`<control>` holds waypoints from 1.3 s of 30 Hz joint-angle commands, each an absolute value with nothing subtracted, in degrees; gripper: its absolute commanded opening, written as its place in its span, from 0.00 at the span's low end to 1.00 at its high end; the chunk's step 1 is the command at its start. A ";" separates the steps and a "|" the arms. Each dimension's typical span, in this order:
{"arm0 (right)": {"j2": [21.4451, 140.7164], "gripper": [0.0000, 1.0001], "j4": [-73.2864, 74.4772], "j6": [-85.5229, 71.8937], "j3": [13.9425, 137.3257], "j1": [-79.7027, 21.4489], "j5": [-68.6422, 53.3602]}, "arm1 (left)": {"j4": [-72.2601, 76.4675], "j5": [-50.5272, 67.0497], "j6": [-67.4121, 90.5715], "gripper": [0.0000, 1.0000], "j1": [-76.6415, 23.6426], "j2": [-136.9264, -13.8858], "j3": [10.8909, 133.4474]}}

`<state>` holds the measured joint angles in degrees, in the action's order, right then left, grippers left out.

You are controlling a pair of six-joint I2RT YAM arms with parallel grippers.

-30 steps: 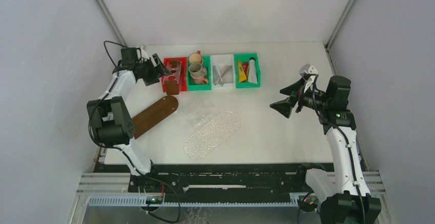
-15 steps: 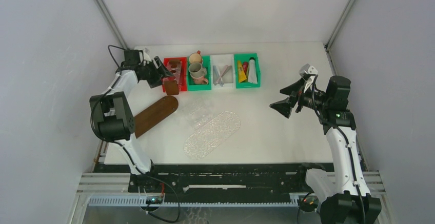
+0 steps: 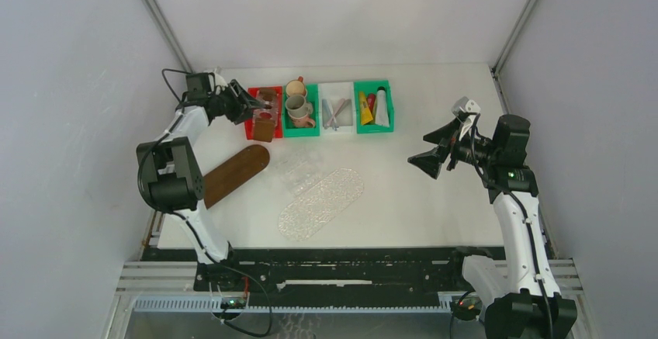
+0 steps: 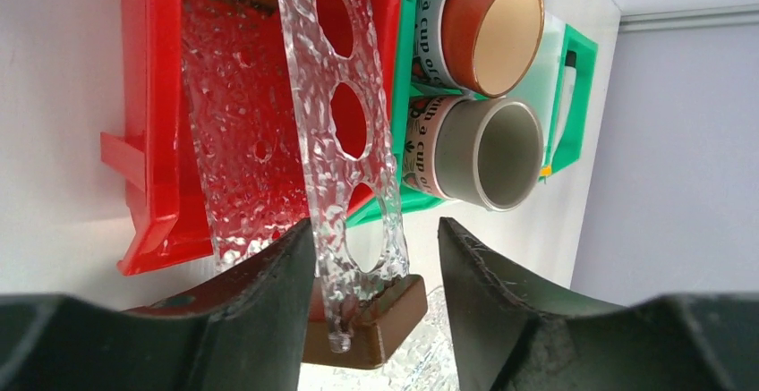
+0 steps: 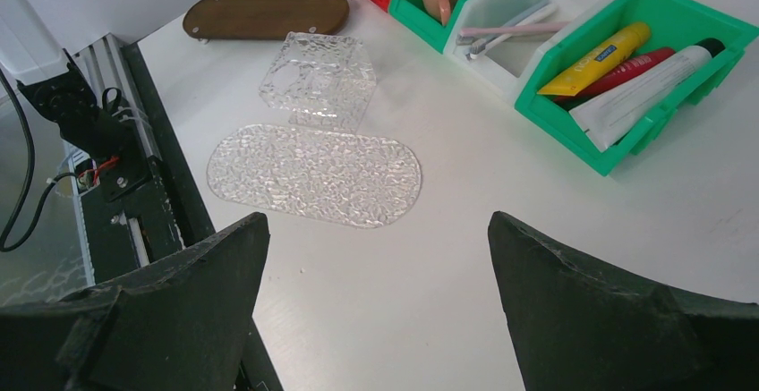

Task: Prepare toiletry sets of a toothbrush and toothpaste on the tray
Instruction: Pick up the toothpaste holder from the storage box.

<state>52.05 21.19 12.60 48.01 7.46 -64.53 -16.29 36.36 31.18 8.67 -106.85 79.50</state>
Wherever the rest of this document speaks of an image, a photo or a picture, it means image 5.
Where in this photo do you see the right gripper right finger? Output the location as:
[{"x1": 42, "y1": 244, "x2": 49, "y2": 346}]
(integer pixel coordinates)
[{"x1": 488, "y1": 212, "x2": 758, "y2": 390}]

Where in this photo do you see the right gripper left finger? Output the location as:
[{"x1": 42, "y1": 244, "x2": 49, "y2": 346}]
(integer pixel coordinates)
[{"x1": 1, "y1": 213, "x2": 270, "y2": 390}]

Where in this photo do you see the clear acrylic holder box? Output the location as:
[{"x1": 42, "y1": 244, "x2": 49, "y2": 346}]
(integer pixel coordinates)
[{"x1": 259, "y1": 32, "x2": 377, "y2": 133}]

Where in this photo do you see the clear textured oval tray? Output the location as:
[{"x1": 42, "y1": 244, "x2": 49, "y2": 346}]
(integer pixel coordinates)
[{"x1": 207, "y1": 124, "x2": 422, "y2": 229}]

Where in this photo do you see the white toothpaste tube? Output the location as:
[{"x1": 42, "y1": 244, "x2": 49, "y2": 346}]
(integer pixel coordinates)
[{"x1": 569, "y1": 38, "x2": 726, "y2": 152}]

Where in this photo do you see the yellow toothpaste tube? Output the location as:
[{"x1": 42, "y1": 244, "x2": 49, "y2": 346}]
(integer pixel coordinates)
[{"x1": 537, "y1": 21, "x2": 652, "y2": 97}]

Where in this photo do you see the green bin with toothpaste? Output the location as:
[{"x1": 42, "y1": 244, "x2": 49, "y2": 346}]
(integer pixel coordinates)
[{"x1": 515, "y1": 0, "x2": 758, "y2": 175}]

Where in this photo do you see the red toothpaste tube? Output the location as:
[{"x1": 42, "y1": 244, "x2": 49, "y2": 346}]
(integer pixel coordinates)
[{"x1": 552, "y1": 47, "x2": 676, "y2": 104}]

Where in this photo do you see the pink toothbrush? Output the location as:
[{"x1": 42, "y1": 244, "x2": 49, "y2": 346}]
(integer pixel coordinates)
[{"x1": 457, "y1": 21, "x2": 569, "y2": 41}]

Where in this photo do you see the brown wooden oval tray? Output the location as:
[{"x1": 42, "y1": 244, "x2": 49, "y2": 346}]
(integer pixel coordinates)
[{"x1": 183, "y1": 0, "x2": 350, "y2": 40}]

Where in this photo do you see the white translucent bin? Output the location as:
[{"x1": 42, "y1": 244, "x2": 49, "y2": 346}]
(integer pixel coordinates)
[{"x1": 442, "y1": 0, "x2": 613, "y2": 101}]

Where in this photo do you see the green bin with cups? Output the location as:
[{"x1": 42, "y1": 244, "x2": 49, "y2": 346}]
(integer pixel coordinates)
[{"x1": 388, "y1": 0, "x2": 468, "y2": 54}]

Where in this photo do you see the black front rail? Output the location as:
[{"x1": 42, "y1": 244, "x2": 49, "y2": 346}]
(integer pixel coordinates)
[{"x1": 76, "y1": 34, "x2": 281, "y2": 390}]

